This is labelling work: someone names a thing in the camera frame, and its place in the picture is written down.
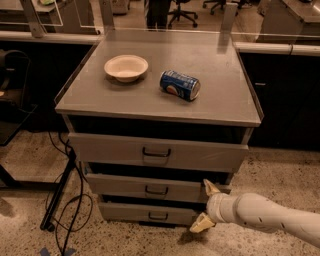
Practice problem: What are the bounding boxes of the white horizontal rail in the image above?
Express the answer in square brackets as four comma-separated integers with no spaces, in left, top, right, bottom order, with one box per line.
[0,31,320,57]

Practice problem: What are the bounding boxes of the black floor cable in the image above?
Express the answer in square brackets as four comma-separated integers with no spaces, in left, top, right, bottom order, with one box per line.
[44,130,94,256]

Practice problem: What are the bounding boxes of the white paper bowl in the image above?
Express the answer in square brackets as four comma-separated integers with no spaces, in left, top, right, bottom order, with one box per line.
[104,55,149,83]

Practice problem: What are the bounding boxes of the grey top drawer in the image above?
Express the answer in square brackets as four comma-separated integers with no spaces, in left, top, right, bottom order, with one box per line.
[69,133,248,172]

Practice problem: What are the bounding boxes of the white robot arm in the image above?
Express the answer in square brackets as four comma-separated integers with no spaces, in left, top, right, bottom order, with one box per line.
[190,179,320,248]

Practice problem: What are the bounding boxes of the blue Pepsi can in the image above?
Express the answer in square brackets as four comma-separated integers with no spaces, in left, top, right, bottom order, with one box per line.
[160,70,201,101]

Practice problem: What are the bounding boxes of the black floor stand leg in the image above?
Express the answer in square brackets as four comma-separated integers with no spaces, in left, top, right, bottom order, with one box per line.
[40,150,76,232]

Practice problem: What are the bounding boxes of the black chair at left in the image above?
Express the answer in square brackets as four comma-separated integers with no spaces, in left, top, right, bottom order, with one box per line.
[0,49,36,146]

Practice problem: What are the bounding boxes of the person legs in background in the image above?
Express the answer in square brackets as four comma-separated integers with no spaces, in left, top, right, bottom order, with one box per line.
[144,0,171,29]

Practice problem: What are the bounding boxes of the grey bottom drawer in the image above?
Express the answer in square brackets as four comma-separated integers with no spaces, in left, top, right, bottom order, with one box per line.
[98,202,199,226]

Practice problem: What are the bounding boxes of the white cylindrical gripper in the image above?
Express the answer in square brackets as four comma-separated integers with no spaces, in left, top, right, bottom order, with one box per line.
[190,179,237,233]

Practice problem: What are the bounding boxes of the grey metal drawer cabinet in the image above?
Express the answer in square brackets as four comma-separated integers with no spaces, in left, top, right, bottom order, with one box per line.
[56,30,262,213]

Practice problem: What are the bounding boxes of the grey drawer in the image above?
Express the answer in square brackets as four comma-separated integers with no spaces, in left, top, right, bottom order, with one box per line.
[87,174,208,203]
[69,133,248,172]
[98,202,199,226]

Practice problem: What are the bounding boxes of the black office chair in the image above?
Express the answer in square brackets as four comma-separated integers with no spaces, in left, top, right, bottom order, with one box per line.
[168,0,198,29]
[202,0,252,15]

